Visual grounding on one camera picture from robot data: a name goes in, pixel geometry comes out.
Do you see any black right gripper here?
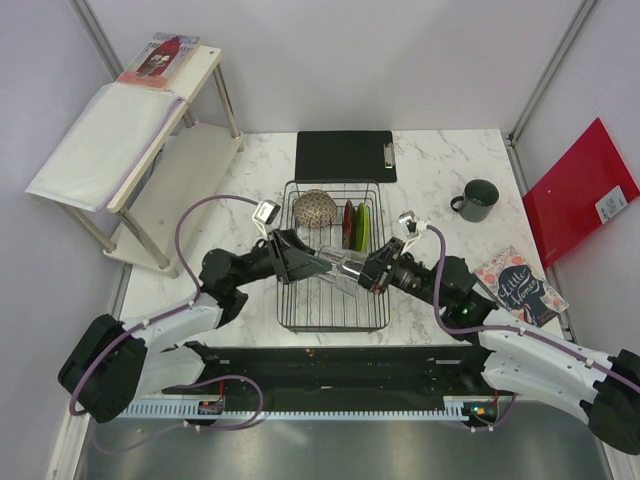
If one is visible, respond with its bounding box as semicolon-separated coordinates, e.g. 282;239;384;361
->
337;236;447;309

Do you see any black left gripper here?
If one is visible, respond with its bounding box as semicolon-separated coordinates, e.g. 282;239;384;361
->
230;228;338;288

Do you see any clear glass tumbler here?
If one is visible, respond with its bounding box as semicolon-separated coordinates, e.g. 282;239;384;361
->
316;245;367;295

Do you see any red floral plate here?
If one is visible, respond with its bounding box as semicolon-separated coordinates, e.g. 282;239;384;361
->
342;200;356;249

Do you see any dark wire dish rack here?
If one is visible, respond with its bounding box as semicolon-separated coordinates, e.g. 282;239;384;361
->
277;180;389;333

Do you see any lime green plate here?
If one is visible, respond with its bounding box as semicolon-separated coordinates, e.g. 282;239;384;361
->
352;202;370;253

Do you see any dark green mug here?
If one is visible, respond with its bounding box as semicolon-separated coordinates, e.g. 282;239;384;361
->
450;179;499;223

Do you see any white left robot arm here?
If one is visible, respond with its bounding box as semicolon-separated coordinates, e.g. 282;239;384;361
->
57;229;332;423

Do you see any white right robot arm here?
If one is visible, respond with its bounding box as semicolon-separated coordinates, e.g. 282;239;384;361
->
338;238;639;455

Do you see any patterned ceramic bowl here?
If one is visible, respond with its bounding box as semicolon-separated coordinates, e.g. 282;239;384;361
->
293;189;337;228

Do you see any black clipboard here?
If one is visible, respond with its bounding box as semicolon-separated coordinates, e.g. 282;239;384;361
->
294;130;398;183

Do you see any Little Women book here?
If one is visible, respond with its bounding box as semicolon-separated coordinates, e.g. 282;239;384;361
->
475;246;569;327

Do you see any white two-tier shelf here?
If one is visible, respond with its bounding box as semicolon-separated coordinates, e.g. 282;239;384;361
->
61;45;243;278

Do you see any red folder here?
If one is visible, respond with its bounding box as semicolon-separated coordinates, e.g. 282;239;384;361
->
523;118;639;269

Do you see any red illustrated book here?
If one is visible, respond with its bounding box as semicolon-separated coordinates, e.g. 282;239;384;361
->
117;32;201;90

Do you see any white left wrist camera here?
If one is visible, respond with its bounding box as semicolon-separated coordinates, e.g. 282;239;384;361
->
252;200;281;239

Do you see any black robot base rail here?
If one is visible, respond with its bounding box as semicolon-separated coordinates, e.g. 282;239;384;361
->
134;340;521;416

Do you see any white slotted cable duct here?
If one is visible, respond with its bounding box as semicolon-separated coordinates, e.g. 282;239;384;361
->
117;396;469;422

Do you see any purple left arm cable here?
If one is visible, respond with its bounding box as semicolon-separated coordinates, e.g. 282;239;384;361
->
68;195;264;454

